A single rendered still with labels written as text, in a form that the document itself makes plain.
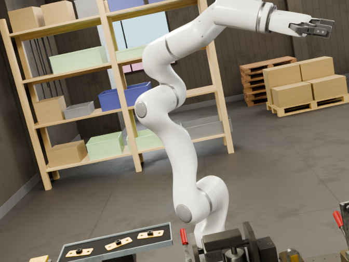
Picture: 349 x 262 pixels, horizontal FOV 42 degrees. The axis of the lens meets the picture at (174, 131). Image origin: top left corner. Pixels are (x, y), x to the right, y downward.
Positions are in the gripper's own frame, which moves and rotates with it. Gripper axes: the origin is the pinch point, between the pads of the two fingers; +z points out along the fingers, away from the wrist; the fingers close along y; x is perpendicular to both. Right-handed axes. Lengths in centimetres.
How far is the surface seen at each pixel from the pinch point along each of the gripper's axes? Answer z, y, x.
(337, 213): 15, 0, -54
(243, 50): -218, -849, -220
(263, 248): -2, 17, -62
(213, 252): -15, 26, -62
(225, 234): -13, 21, -59
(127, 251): -41, 28, -72
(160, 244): -32, 23, -69
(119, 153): -257, -368, -279
